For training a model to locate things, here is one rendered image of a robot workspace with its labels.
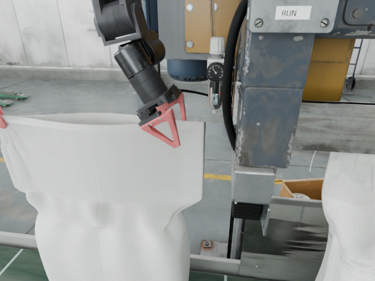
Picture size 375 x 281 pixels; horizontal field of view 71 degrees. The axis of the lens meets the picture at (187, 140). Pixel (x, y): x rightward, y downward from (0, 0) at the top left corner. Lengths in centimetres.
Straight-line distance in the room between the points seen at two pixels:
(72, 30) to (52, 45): 62
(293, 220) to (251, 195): 57
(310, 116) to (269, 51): 23
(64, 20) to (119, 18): 595
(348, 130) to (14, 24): 692
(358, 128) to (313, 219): 46
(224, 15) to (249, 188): 45
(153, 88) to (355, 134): 38
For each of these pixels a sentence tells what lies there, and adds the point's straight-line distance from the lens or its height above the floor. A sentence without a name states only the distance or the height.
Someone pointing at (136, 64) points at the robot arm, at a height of 118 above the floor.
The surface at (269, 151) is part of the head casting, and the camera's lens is 36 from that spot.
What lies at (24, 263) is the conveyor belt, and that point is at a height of 38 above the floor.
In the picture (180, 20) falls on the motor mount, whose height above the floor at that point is 125.
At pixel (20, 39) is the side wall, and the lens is 710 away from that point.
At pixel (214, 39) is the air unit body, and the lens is 53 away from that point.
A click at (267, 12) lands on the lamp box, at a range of 28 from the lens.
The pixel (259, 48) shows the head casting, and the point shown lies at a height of 122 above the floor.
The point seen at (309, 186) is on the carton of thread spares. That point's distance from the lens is 204.
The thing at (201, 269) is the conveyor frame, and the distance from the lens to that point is 114.
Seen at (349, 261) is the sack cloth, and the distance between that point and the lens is 69.
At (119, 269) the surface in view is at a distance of 72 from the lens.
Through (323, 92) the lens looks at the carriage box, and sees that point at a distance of 67.
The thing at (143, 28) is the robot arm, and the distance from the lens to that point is 51.
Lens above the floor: 125
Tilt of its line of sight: 25 degrees down
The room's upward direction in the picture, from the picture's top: straight up
